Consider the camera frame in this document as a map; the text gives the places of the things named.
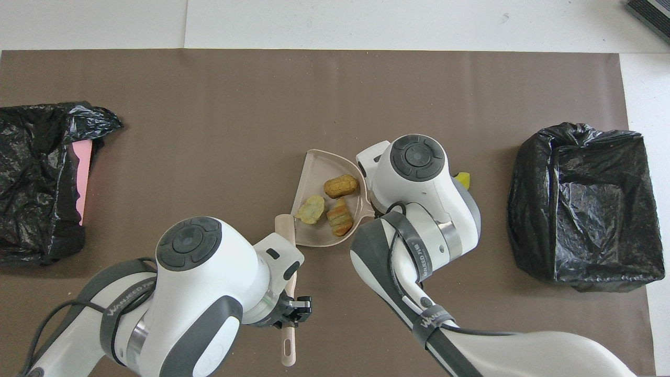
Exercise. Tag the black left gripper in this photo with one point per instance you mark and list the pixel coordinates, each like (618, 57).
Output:
(278, 314)

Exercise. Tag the beige hand brush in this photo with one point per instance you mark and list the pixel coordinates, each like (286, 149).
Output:
(288, 345)

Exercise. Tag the striped orange toy croissant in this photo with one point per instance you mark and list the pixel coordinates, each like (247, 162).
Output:
(340, 217)

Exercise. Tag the pale tan toy bread piece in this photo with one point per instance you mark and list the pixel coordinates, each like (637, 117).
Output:
(310, 209)

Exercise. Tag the brown toy bread bun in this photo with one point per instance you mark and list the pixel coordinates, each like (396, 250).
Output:
(340, 186)

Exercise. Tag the pale pink plastic dustpan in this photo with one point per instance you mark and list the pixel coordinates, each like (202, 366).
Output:
(314, 173)

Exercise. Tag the curved yellow sponge piece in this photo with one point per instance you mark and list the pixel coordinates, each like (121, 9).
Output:
(463, 179)

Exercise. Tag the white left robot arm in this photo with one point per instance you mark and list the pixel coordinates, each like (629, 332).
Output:
(209, 283)

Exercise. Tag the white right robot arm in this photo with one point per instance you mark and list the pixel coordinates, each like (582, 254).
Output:
(434, 199)

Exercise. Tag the pink plastic bin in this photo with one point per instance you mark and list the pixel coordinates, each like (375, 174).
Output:
(82, 173)

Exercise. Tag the box-shaped black bag lined bin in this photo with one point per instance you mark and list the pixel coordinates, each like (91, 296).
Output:
(576, 230)

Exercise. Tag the crumpled black trash bag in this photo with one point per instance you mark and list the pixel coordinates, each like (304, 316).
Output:
(36, 183)

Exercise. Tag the brown paper table mat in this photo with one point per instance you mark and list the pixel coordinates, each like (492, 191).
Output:
(209, 104)

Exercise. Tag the dark ribbed grille object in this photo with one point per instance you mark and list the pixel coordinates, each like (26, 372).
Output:
(651, 15)

